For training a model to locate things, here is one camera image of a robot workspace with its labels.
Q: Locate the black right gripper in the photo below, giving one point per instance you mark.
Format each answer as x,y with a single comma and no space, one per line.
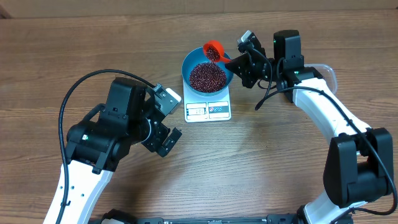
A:
239,65

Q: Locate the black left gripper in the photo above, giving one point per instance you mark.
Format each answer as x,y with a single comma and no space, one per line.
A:
155,144

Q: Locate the orange scoop with blue handle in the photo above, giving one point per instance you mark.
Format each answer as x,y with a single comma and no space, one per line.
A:
219,48

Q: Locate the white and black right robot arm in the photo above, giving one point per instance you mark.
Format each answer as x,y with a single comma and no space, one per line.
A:
359,168

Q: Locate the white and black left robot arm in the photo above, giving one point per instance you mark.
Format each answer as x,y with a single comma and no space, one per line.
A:
132,114

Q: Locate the red beans in scoop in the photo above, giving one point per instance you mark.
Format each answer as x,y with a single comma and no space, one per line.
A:
212,54

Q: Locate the red beans in bowl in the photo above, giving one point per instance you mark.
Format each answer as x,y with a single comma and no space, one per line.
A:
207,77

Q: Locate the blue bowl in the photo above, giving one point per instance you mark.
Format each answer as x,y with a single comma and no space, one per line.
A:
194,58

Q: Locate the white digital kitchen scale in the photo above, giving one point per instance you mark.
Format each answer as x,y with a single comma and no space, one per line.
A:
199,108

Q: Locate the clear plastic container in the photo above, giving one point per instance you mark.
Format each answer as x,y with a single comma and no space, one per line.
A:
328,74

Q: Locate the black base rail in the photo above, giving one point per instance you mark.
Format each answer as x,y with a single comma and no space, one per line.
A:
118,217

